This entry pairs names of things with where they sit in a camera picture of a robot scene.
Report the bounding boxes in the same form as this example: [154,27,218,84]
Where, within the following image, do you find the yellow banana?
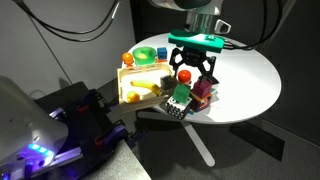
[130,80,160,95]

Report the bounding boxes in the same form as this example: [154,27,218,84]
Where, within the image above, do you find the orange purple block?
[191,93,212,112]

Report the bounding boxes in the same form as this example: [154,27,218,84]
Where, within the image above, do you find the white round table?
[121,31,283,168]

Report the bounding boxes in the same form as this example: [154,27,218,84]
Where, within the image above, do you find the blue cube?
[157,47,167,60]

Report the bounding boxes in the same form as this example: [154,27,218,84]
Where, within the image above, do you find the orange ball on stand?
[122,52,134,67]

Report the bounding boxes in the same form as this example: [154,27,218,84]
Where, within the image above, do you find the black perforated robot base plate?
[33,80,148,180]

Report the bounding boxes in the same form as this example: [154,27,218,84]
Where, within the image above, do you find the black white dotted cube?
[166,97,192,120]

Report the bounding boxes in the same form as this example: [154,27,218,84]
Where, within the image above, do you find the green translucent bowl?
[133,46,156,66]

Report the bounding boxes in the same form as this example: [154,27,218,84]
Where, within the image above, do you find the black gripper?
[169,47,216,82]

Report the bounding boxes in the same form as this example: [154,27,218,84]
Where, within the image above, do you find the black cable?
[12,0,122,43]

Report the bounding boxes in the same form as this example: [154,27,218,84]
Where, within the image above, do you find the orange fruit in tray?
[127,91,140,103]

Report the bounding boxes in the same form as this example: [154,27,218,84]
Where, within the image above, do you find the magenta cube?
[192,80,212,98]

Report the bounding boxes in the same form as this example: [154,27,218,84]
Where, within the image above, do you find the black pink card box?
[208,76,219,89]

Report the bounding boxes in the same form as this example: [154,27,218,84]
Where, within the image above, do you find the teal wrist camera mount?
[168,30,225,53]

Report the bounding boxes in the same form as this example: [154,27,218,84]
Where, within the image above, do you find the purple clamp near table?
[94,121,136,148]

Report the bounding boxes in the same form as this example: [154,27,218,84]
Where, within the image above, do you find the red ball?
[178,70,191,84]

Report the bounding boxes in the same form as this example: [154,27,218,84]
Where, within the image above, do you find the grey cube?
[160,75,177,90]

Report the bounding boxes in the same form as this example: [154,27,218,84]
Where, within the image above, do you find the lime green block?
[173,83,191,103]

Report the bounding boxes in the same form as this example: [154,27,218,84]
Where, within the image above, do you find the wooden tray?
[117,63,172,112]

